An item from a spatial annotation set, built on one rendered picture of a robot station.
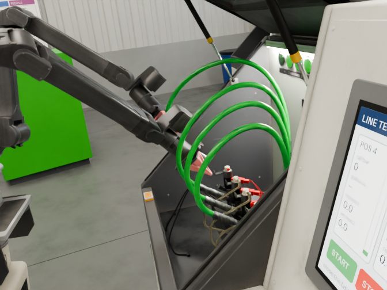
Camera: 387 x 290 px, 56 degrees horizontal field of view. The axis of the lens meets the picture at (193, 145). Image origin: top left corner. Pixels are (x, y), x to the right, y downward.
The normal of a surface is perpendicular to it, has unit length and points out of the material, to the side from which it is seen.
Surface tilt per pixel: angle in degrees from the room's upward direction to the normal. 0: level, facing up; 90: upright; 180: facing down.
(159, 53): 90
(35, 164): 90
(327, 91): 76
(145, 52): 90
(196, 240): 0
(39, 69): 113
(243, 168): 90
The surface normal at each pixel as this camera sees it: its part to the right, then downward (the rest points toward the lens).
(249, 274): 0.22, 0.32
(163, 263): -0.11, -0.93
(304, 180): -0.97, -0.06
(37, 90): 0.50, 0.25
